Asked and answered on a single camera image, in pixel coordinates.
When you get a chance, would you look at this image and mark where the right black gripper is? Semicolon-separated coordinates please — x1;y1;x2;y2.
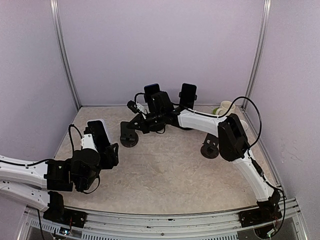
126;109;164;134

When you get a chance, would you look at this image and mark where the black folding stand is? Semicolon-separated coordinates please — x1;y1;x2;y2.
120;121;139;148
200;133;219;159

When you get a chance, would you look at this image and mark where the blue phone black screen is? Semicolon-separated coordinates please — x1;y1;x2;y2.
143;83;161;96

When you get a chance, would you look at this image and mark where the teal phone black screen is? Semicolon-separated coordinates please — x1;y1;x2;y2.
179;83;197;109

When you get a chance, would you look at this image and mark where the black pole phone stand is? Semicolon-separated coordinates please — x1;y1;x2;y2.
144;93;150;103
178;91;198;109

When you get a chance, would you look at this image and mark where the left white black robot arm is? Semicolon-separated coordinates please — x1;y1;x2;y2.
0;143;119;223

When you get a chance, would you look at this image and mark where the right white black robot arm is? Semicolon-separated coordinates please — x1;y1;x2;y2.
127;91;281;222

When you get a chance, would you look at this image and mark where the cream ceramic mug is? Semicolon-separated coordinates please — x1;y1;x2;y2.
215;100;236;116

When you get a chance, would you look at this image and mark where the light blue mug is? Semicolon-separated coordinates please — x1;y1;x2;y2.
240;119;249;131

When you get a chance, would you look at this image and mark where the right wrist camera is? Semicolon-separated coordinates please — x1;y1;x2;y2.
127;100;147;115

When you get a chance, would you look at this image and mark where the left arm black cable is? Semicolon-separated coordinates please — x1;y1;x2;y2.
0;124;101;195

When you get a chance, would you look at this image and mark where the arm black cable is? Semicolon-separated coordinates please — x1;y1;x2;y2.
133;92;287;201
0;124;101;195

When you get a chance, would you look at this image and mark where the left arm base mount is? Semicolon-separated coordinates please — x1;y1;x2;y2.
43;207;87;229

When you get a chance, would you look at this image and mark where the front aluminium rail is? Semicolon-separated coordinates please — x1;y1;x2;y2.
18;197;310;240

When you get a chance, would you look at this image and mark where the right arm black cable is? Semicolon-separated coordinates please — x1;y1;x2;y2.
133;92;287;201

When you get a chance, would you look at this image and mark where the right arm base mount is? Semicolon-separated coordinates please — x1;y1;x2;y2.
238;208;283;228

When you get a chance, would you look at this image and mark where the left aluminium frame post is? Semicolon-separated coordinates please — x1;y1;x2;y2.
49;0;82;111

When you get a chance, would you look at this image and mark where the aluminium frame post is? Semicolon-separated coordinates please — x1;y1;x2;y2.
245;0;272;98
49;0;82;111

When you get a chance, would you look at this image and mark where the right aluminium frame post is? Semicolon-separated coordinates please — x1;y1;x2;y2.
245;0;272;98

